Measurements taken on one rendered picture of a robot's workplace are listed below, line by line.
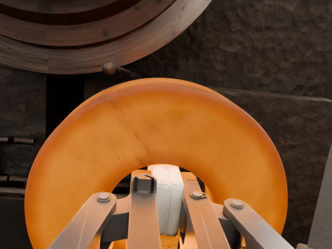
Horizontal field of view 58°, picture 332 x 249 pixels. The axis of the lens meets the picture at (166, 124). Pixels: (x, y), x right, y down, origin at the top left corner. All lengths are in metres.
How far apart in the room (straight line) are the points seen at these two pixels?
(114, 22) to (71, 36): 0.05
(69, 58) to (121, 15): 0.09
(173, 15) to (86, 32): 0.11
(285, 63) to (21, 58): 0.45
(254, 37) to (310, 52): 0.11
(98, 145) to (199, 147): 0.05
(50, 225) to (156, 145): 0.08
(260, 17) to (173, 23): 0.23
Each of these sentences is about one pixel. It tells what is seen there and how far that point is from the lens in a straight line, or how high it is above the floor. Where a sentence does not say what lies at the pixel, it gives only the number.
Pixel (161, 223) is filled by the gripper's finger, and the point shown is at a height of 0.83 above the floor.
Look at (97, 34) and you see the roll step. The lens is 0.39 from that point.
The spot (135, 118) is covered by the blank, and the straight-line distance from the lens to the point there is 0.16.
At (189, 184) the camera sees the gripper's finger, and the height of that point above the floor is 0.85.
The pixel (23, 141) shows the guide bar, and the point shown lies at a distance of 0.54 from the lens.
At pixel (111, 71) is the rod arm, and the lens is 0.31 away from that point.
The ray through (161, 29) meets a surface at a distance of 0.40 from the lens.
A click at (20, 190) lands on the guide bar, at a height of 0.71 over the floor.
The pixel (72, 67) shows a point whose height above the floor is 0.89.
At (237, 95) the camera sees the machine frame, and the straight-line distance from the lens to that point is 0.53.
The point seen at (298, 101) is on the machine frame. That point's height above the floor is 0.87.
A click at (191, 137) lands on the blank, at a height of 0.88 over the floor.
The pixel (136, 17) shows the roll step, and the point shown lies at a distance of 0.39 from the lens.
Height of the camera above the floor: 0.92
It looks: 13 degrees down
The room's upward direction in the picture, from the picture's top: 6 degrees clockwise
